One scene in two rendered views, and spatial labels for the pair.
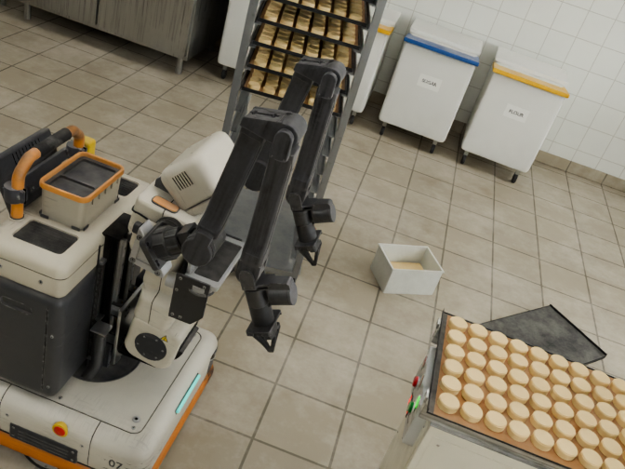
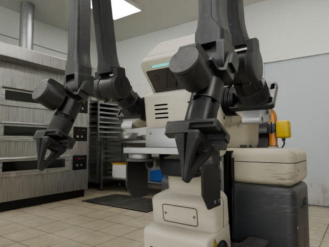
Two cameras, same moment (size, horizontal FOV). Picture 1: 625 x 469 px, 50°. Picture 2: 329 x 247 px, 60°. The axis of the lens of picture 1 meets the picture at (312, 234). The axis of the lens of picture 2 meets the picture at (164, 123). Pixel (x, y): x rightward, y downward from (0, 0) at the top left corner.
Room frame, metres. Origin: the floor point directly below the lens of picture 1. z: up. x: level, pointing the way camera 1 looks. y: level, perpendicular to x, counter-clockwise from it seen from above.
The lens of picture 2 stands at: (1.96, -0.46, 0.83)
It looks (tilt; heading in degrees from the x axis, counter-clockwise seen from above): 4 degrees up; 120
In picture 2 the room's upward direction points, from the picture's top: straight up
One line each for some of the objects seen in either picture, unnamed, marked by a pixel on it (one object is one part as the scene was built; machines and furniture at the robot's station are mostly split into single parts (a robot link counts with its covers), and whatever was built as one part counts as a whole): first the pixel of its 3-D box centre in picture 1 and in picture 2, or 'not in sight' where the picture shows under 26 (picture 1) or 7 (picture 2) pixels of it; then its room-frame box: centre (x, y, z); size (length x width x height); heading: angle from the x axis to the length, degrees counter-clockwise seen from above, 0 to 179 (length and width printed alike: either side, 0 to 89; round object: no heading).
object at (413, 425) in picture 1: (421, 394); not in sight; (1.33, -0.41, 0.77); 0.24 x 0.04 x 0.14; 175
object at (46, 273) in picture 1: (81, 269); (226, 205); (1.60, 0.65, 0.59); 0.55 x 0.34 x 0.83; 175
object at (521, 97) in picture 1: (509, 116); not in sight; (4.93, -1.13, 0.39); 0.64 x 0.54 x 0.77; 173
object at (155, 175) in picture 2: not in sight; (166, 172); (-0.40, 3.63, 0.36); 0.46 x 0.38 x 0.26; 87
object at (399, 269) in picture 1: (405, 269); not in sight; (2.96, -0.52, 0.08); 0.30 x 0.22 x 0.16; 115
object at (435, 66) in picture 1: (427, 87); not in sight; (4.98, -0.48, 0.39); 0.64 x 0.54 x 0.77; 175
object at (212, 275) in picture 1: (205, 267); (173, 164); (1.56, 0.27, 0.77); 0.28 x 0.16 x 0.22; 175
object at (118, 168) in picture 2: not in sight; (127, 169); (-1.25, 3.69, 0.36); 0.46 x 0.38 x 0.26; 84
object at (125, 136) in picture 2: not in sight; (127, 136); (-1.25, 3.67, 0.95); 0.39 x 0.39 x 0.14
